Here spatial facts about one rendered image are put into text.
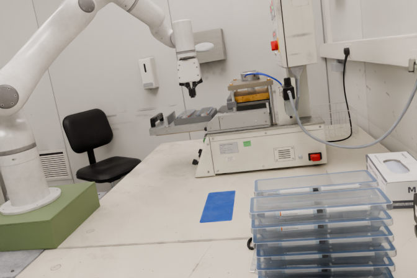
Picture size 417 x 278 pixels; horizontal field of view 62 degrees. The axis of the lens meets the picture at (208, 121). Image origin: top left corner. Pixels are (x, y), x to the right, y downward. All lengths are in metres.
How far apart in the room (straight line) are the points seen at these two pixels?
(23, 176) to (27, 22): 2.44
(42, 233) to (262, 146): 0.82
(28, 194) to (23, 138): 0.18
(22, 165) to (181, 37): 0.78
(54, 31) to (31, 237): 0.65
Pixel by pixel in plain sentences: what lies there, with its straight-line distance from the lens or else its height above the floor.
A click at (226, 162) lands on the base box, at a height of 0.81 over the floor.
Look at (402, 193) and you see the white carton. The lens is 0.99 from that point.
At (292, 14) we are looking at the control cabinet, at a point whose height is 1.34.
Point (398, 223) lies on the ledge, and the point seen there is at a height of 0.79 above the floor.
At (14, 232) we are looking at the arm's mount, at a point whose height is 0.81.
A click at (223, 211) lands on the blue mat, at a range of 1.13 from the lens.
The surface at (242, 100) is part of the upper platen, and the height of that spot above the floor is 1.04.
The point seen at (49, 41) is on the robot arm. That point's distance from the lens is 1.27.
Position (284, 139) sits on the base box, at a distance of 1.39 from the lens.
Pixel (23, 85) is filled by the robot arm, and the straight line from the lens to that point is 1.21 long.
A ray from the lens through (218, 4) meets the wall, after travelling 2.93.
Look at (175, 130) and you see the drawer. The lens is 1.47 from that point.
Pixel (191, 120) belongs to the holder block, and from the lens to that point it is 1.46.
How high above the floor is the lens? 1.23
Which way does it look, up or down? 10 degrees down
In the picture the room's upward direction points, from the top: 9 degrees counter-clockwise
